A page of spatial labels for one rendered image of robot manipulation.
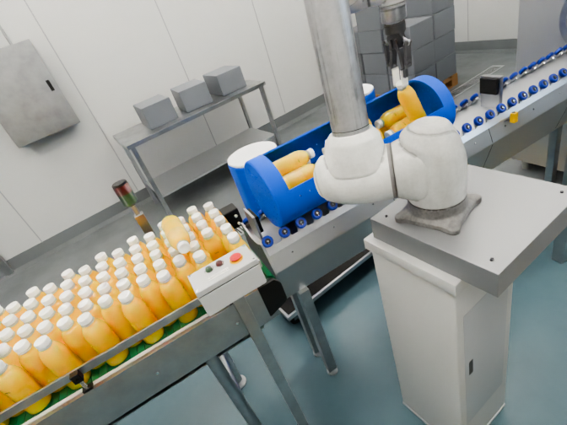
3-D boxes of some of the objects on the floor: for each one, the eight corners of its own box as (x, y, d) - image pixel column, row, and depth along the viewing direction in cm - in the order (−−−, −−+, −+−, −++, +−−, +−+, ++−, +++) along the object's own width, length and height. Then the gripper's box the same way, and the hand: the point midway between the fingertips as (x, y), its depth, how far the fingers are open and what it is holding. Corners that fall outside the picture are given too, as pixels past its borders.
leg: (555, 192, 250) (566, 106, 217) (549, 196, 249) (560, 110, 216) (546, 190, 255) (556, 104, 222) (541, 193, 254) (550, 109, 221)
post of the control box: (317, 441, 164) (241, 290, 112) (310, 446, 163) (229, 297, 110) (312, 433, 167) (236, 283, 115) (305, 438, 166) (225, 290, 114)
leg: (325, 352, 200) (294, 272, 167) (316, 358, 198) (284, 278, 165) (320, 346, 204) (289, 266, 171) (311, 352, 203) (278, 272, 170)
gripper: (419, 16, 124) (423, 83, 137) (386, 19, 138) (393, 80, 150) (402, 23, 122) (409, 91, 135) (370, 25, 136) (379, 87, 148)
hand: (400, 77), depth 141 cm, fingers closed on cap, 4 cm apart
